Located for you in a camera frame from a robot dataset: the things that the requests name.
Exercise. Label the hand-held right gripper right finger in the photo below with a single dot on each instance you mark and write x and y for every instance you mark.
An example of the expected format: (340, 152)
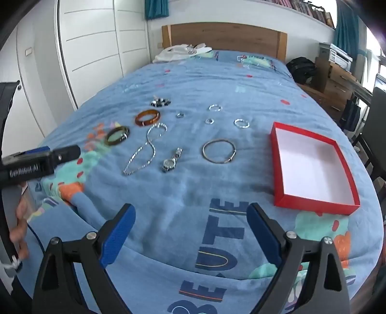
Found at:
(264, 235)

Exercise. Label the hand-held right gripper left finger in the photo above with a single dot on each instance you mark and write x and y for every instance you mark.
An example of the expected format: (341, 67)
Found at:
(117, 235)

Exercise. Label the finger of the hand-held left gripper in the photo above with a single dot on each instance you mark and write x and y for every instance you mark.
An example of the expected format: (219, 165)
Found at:
(66, 154)
(37, 150)

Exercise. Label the amber bangle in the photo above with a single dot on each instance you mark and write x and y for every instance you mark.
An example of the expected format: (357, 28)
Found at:
(138, 120)

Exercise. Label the red shallow box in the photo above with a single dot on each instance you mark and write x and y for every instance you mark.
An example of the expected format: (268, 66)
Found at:
(313, 169)

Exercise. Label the person's left hand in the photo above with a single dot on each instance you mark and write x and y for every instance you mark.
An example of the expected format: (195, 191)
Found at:
(19, 238)

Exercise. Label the green bangle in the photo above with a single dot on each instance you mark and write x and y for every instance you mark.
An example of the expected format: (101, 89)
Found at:
(109, 139)

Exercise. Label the blue printed blanket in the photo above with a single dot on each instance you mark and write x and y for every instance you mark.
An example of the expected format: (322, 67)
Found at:
(193, 196)

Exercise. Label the silver wristwatch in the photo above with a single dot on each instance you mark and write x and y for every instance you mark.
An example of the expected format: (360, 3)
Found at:
(168, 164)

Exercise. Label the white wardrobe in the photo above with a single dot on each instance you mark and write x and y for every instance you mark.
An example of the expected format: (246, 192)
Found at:
(90, 45)

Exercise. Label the white clothing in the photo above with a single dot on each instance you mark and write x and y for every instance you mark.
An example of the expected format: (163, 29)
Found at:
(172, 56)

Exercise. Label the black bag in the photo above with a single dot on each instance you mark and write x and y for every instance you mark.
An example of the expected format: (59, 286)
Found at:
(351, 116)

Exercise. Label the black chair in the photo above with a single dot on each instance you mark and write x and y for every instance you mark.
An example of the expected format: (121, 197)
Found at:
(375, 126)

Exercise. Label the wooden drawer cabinet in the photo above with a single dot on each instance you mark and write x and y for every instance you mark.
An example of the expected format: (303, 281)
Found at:
(334, 81)

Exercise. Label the black backpack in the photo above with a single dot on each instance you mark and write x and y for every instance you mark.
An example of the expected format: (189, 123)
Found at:
(301, 69)

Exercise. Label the teal curtain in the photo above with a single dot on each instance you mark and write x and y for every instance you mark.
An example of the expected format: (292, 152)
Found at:
(346, 33)
(156, 9)

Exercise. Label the white printer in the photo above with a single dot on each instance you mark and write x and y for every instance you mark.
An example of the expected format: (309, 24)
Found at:
(337, 56)

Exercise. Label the wooden headboard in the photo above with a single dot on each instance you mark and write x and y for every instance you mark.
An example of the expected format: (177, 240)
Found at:
(226, 36)

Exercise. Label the row of books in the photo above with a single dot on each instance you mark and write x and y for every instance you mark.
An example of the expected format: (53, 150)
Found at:
(304, 9)

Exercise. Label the white light switch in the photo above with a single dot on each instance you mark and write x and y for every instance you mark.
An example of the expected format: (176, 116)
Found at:
(29, 52)

